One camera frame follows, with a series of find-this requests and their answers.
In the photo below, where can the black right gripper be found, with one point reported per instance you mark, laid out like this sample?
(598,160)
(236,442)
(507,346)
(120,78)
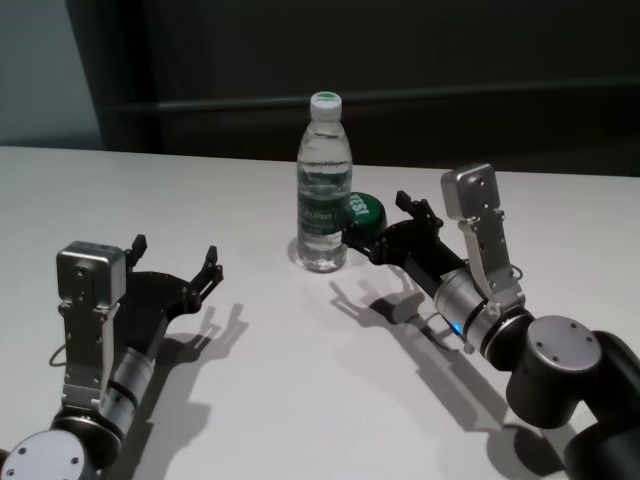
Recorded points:
(415,245)

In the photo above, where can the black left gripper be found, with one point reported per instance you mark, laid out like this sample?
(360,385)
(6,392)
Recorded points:
(150,300)

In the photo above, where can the green YES button black base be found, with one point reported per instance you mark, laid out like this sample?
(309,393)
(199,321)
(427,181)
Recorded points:
(362,212)

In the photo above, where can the clear water bottle green label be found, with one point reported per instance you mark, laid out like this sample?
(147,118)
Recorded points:
(322,200)

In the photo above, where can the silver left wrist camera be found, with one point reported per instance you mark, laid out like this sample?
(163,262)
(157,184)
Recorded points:
(85,270)

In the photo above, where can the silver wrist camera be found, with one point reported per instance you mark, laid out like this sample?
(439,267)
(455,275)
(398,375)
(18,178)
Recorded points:
(85,270)
(475,195)

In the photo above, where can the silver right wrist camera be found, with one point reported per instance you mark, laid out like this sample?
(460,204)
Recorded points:
(475,195)

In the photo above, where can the grey horizontal wall rail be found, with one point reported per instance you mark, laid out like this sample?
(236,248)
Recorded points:
(450,102)

